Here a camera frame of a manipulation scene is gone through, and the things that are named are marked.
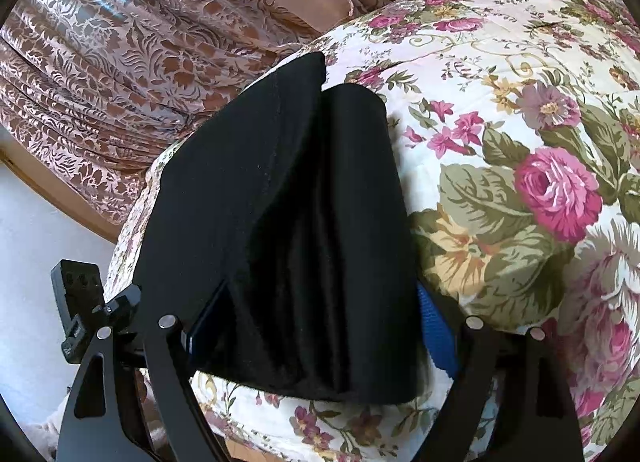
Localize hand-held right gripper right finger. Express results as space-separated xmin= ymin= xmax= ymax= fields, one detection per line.
xmin=414 ymin=286 xmax=584 ymax=462

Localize brown patterned curtain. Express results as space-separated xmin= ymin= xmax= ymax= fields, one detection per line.
xmin=0 ymin=0 xmax=601 ymax=237

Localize wooden trim board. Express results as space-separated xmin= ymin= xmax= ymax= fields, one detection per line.
xmin=0 ymin=144 xmax=118 ymax=244

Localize black pants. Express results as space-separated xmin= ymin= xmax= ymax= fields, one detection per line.
xmin=140 ymin=52 xmax=432 ymax=405

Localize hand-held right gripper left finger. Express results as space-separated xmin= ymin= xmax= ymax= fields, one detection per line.
xmin=56 ymin=281 xmax=232 ymax=462

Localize floral bedspread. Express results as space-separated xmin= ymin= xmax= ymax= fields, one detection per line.
xmin=102 ymin=0 xmax=640 ymax=462

